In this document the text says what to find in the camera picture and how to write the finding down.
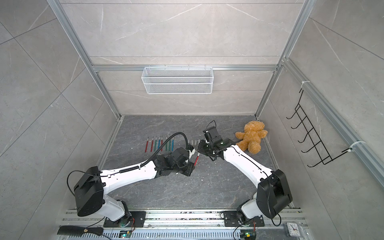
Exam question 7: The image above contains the small white clock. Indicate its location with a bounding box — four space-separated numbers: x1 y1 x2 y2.
285 223 302 238

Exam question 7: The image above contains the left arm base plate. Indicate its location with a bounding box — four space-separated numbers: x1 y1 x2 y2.
103 211 147 228

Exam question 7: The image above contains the white wire mesh basket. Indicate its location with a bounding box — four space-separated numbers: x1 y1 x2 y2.
142 67 214 95

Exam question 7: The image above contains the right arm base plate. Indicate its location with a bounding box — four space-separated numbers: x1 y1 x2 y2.
221 211 265 227

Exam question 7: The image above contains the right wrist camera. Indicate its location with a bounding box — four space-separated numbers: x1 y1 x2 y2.
204 126 223 144

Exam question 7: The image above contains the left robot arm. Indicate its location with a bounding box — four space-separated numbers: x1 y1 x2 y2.
70 143 196 222

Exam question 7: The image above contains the aluminium mounting rail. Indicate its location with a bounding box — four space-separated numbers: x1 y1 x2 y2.
57 208 313 240

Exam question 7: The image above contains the black wire hook rack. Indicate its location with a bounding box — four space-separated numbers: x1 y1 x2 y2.
286 89 353 168

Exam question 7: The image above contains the brown teddy bear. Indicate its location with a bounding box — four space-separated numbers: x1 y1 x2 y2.
235 121 268 155

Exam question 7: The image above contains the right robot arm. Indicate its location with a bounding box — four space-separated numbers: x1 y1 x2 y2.
198 124 293 225

